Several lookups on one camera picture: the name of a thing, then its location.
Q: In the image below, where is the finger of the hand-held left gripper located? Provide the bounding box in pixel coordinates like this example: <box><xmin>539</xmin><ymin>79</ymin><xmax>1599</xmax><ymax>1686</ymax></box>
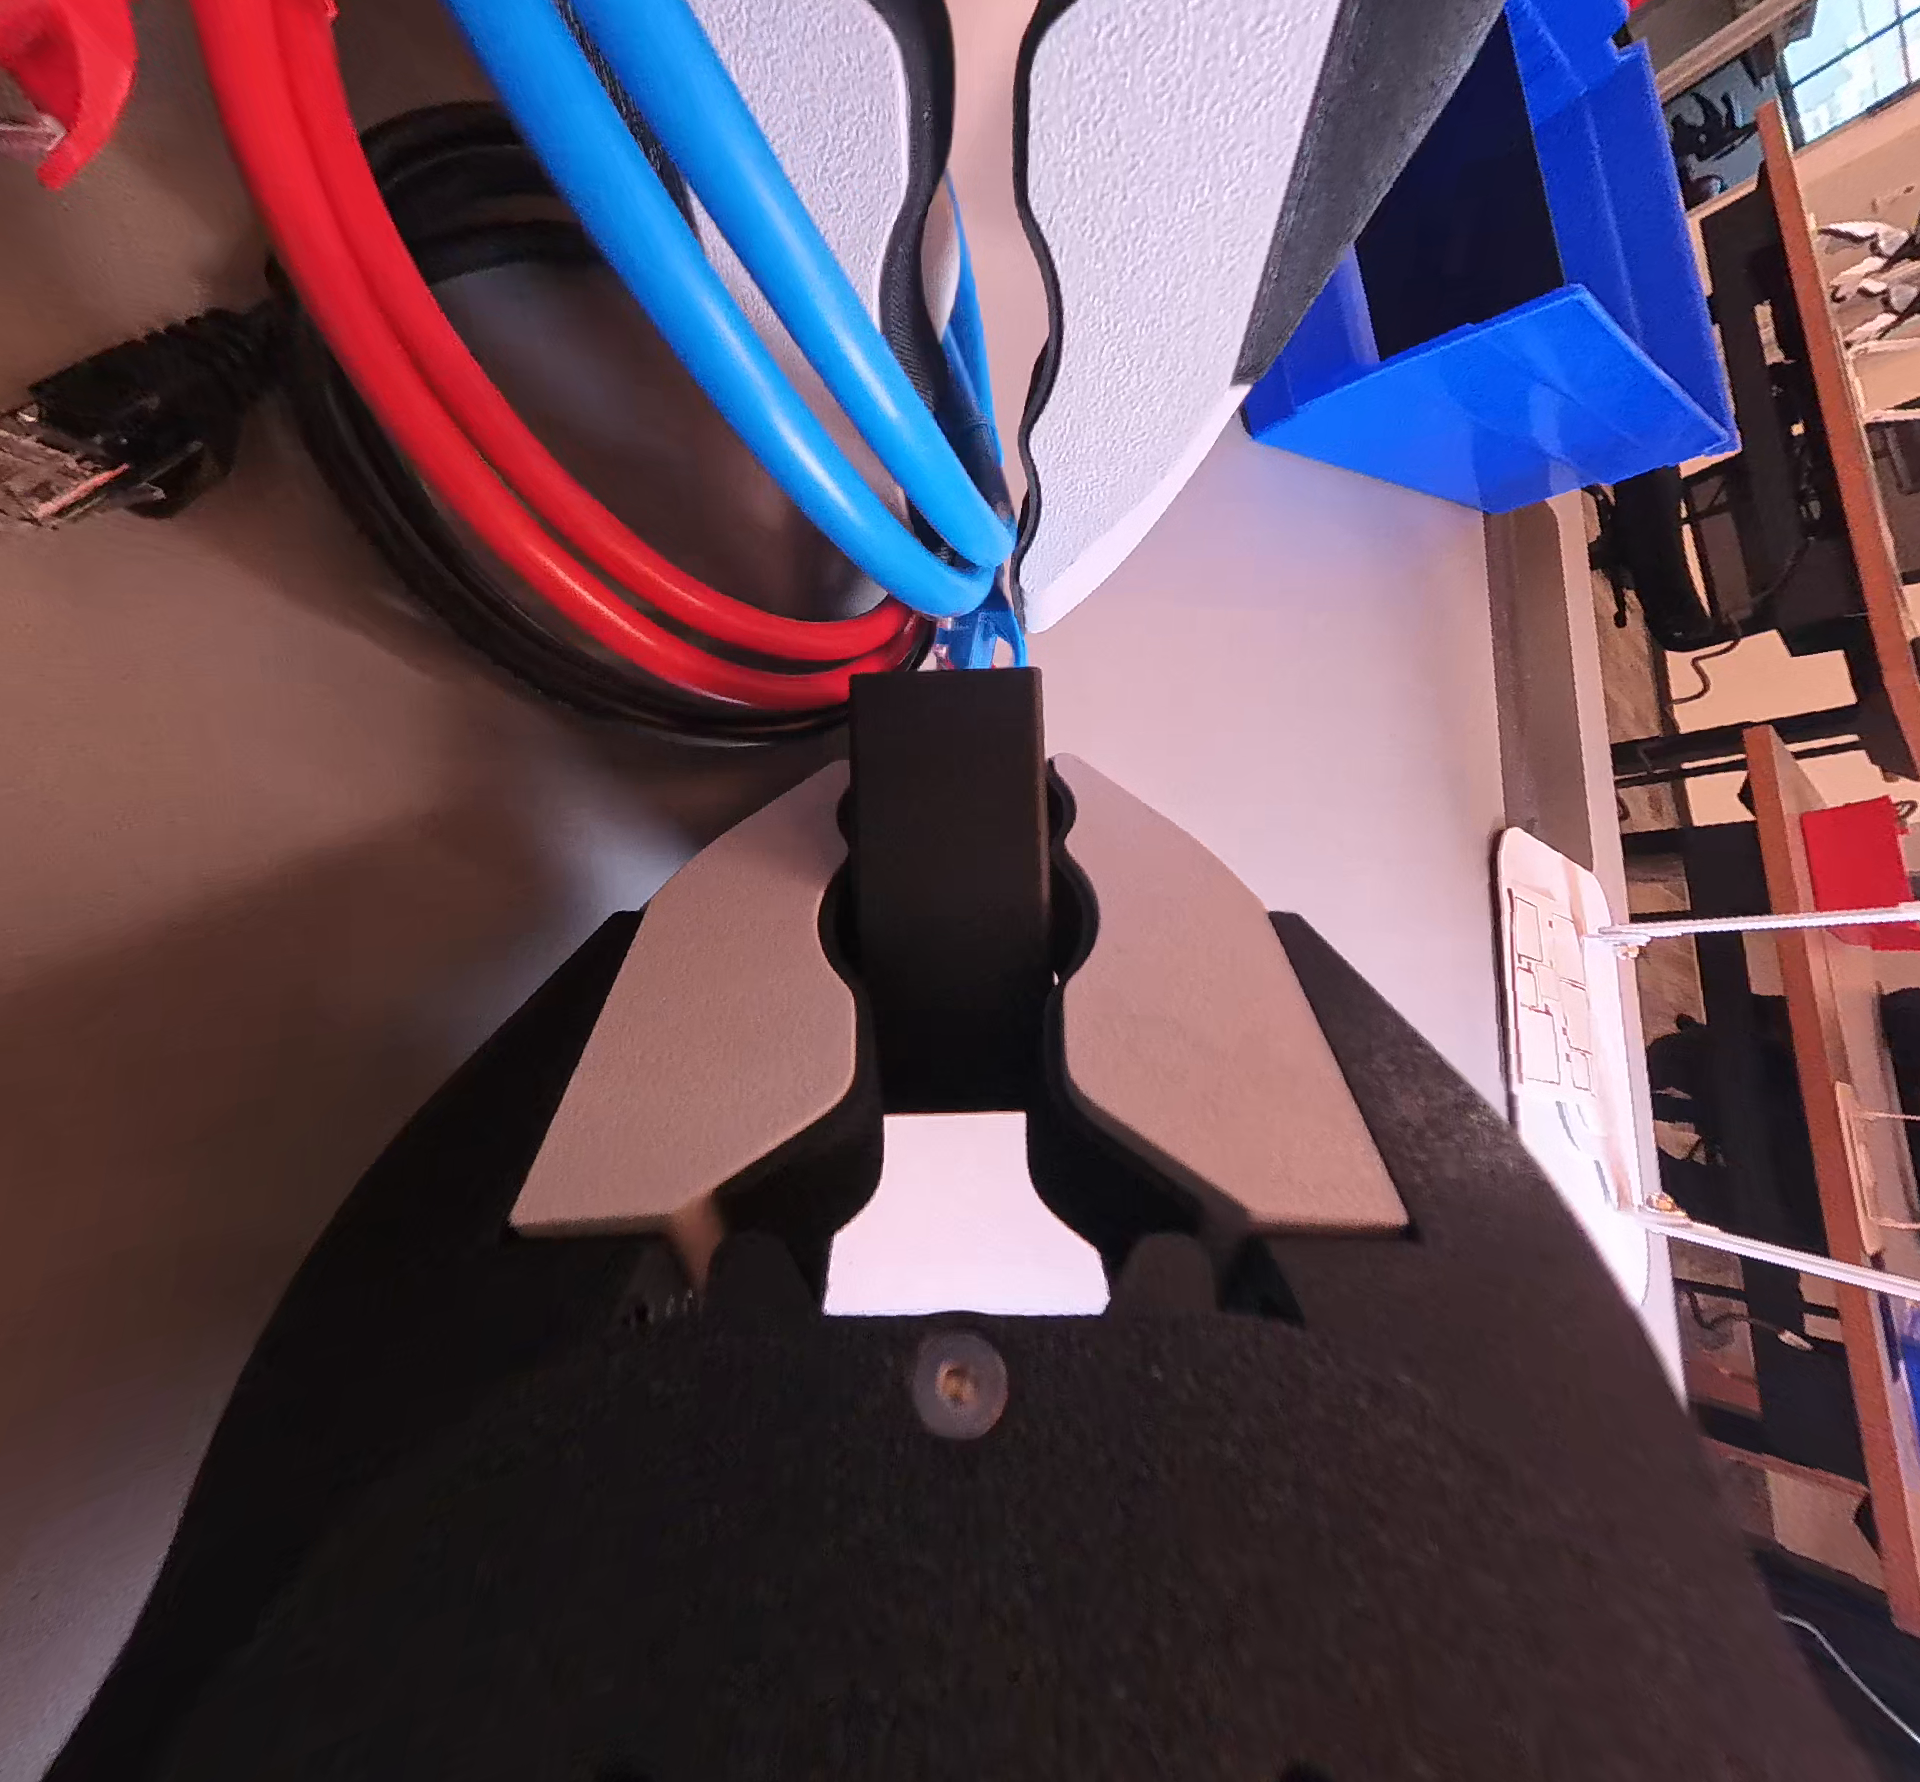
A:
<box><xmin>618</xmin><ymin>0</ymin><xmax>1015</xmax><ymax>569</ymax></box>
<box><xmin>1013</xmin><ymin>0</ymin><xmax>1378</xmax><ymax>633</ymax></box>

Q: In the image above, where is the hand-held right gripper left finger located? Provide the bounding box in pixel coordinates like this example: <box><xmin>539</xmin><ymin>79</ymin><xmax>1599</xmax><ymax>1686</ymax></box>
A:
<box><xmin>507</xmin><ymin>757</ymin><xmax>887</xmax><ymax>1282</ymax></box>

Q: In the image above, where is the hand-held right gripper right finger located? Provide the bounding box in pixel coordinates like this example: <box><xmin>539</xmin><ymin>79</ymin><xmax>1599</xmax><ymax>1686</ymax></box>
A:
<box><xmin>1039</xmin><ymin>748</ymin><xmax>1415</xmax><ymax>1290</ymax></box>

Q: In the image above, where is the black ethernet switch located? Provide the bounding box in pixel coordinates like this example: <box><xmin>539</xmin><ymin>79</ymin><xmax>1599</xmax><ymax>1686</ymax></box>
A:
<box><xmin>845</xmin><ymin>668</ymin><xmax>1050</xmax><ymax>1118</ymax></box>

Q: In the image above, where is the blue ethernet cable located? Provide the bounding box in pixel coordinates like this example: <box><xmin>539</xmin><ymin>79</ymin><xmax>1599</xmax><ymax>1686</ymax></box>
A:
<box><xmin>360</xmin><ymin>0</ymin><xmax>1039</xmax><ymax>682</ymax></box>

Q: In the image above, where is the red ethernet cable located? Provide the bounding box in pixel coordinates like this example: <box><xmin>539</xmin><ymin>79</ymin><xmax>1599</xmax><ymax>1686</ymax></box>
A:
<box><xmin>0</xmin><ymin>0</ymin><xmax>934</xmax><ymax>711</ymax></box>

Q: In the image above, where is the white marker card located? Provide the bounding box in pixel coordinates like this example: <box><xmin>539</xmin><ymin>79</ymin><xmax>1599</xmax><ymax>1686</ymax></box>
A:
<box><xmin>1492</xmin><ymin>825</ymin><xmax>1658</xmax><ymax>1221</ymax></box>

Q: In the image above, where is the blue storage bin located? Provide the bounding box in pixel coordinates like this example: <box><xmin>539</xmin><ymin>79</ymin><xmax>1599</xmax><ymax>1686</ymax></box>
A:
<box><xmin>1243</xmin><ymin>0</ymin><xmax>1746</xmax><ymax>515</ymax></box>

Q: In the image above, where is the thin metal rod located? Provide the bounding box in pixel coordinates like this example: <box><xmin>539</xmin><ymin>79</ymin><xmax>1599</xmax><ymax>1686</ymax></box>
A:
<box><xmin>1594</xmin><ymin>902</ymin><xmax>1920</xmax><ymax>946</ymax></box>
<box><xmin>1642</xmin><ymin>1195</ymin><xmax>1920</xmax><ymax>1307</ymax></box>

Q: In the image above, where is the brown wooden table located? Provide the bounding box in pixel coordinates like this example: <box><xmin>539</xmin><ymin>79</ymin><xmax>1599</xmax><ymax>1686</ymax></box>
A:
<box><xmin>1748</xmin><ymin>725</ymin><xmax>1920</xmax><ymax>1634</ymax></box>
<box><xmin>1755</xmin><ymin>103</ymin><xmax>1920</xmax><ymax>779</ymax></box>

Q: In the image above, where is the black office chair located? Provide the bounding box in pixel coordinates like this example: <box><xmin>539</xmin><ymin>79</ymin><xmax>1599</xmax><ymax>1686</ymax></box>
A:
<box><xmin>1590</xmin><ymin>461</ymin><xmax>1771</xmax><ymax>644</ymax></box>

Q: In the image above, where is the red paper flag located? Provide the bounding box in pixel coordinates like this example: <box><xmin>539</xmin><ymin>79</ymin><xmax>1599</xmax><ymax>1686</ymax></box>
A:
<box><xmin>1797</xmin><ymin>794</ymin><xmax>1920</xmax><ymax>950</ymax></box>

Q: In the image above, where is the black ethernet cable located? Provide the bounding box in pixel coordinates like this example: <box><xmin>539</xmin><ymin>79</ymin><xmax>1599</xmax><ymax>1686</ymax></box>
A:
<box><xmin>0</xmin><ymin>103</ymin><xmax>917</xmax><ymax>751</ymax></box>

